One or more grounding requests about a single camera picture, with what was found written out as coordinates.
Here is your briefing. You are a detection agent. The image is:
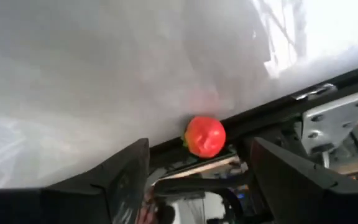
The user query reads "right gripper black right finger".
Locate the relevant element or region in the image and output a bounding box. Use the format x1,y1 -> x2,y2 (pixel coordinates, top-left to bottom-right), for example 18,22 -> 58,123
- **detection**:
249,136 -> 358,224

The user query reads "small red round fruit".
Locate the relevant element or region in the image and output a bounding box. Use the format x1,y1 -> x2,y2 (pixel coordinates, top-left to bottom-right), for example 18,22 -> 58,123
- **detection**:
182,115 -> 227,159

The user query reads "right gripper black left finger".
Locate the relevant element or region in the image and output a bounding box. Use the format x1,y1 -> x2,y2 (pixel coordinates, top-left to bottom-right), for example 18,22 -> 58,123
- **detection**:
0,138 -> 151,224

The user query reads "silver metal mounting plate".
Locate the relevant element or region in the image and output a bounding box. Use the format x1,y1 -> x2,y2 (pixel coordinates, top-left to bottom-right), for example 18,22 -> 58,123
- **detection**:
301,88 -> 358,156

